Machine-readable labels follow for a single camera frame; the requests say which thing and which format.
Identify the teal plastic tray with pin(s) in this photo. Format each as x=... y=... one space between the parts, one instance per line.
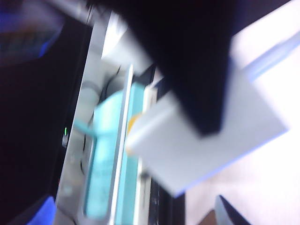
x=103 y=152

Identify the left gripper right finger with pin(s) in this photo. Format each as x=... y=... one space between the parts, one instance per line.
x=227 y=213

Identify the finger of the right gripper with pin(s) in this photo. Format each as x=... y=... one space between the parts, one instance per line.
x=187 y=47

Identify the teal book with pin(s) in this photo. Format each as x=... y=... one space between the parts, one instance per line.
x=131 y=187

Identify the black AOC monitor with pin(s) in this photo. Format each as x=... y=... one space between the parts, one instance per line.
x=35 y=117

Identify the white 65W wall charger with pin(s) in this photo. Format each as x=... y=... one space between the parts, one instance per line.
x=211 y=159

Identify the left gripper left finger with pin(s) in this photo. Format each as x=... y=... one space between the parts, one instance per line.
x=47 y=213

